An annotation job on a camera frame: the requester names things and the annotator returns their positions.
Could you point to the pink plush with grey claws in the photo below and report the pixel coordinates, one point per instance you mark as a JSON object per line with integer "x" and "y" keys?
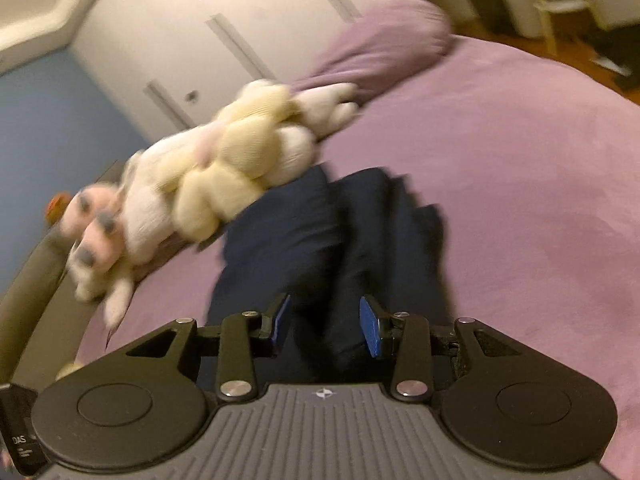
{"x": 91, "y": 221}

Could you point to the white wardrobe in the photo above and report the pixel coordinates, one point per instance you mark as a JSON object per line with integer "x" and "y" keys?
{"x": 170, "y": 65}

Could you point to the beige plush bunny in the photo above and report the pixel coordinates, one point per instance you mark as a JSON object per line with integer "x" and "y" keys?
{"x": 328, "y": 109}

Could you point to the white cylindrical bin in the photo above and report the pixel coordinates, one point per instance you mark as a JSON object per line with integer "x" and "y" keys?
{"x": 525, "y": 18}

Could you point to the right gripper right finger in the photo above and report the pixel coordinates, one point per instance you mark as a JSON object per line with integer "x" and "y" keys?
{"x": 370, "y": 318}

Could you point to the purple pillow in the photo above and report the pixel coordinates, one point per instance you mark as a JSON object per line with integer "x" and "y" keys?
{"x": 390, "y": 42}

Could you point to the yellow flower plush pillow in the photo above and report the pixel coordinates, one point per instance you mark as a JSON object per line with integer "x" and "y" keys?
{"x": 252, "y": 145}

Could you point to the yellow side table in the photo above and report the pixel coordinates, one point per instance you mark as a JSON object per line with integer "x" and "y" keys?
{"x": 560, "y": 0}

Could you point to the dark navy garment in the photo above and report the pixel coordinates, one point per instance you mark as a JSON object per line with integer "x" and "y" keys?
{"x": 327, "y": 244}

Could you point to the purple bed blanket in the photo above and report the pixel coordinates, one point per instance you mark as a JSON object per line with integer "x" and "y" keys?
{"x": 535, "y": 167}

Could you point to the white fluffy plush toy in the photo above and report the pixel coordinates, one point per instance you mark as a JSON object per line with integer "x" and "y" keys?
{"x": 146, "y": 215}

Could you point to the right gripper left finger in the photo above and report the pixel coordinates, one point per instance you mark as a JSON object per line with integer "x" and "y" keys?
{"x": 276, "y": 322}

